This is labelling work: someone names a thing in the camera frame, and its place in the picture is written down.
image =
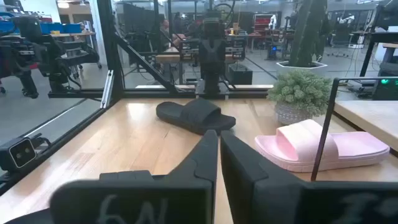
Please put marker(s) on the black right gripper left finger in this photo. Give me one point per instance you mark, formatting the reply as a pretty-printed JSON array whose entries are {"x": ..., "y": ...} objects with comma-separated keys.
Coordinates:
[{"x": 186, "y": 193}]

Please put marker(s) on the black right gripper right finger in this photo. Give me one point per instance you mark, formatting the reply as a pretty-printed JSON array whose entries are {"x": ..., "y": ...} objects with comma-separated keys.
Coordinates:
[{"x": 264, "y": 199}]

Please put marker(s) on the pink rubber slide sandal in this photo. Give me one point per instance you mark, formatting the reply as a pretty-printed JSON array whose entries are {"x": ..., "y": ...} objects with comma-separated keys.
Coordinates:
[{"x": 298, "y": 146}]

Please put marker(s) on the black rubber slide sandal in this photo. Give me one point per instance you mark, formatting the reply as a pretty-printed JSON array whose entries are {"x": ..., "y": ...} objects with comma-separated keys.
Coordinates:
[{"x": 199, "y": 115}]

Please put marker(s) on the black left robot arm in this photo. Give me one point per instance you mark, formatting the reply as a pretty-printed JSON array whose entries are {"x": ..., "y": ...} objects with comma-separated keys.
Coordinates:
[{"x": 213, "y": 81}]

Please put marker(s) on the black box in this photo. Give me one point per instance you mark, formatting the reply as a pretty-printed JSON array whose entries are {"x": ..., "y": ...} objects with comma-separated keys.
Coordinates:
[{"x": 240, "y": 74}]

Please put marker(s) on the person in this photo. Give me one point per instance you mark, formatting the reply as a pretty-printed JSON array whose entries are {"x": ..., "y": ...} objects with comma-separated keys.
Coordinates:
[{"x": 164, "y": 31}]

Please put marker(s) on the red tool cabinet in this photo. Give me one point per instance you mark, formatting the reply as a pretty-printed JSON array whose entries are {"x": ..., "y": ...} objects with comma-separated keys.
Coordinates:
[{"x": 263, "y": 21}]

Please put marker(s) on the small succulent patterned pot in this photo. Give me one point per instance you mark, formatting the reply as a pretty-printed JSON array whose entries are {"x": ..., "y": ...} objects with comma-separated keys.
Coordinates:
[{"x": 298, "y": 90}]

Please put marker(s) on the tall cactus white pot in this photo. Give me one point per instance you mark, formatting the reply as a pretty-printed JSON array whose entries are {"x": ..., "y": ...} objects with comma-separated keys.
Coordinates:
[{"x": 306, "y": 31}]

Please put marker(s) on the blue storage bin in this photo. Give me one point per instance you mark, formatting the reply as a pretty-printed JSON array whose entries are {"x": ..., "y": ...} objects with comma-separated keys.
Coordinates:
[
  {"x": 51, "y": 28},
  {"x": 73, "y": 28}
]

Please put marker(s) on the black robot workstation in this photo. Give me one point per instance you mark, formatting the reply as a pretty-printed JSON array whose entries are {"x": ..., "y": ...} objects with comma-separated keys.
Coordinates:
[{"x": 49, "y": 56}]

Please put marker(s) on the black device green light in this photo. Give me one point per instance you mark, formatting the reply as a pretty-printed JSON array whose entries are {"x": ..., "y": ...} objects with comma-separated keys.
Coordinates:
[{"x": 385, "y": 88}]

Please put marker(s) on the wooden shelf black metal frame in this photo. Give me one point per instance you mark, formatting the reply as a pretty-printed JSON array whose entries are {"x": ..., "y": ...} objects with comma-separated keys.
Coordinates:
[{"x": 367, "y": 121}]

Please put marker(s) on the black desk frame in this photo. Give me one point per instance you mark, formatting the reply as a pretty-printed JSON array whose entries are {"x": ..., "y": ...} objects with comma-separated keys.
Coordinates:
[{"x": 370, "y": 56}]

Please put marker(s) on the small black table camera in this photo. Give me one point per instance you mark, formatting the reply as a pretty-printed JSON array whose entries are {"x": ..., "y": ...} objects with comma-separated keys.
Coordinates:
[{"x": 20, "y": 153}]

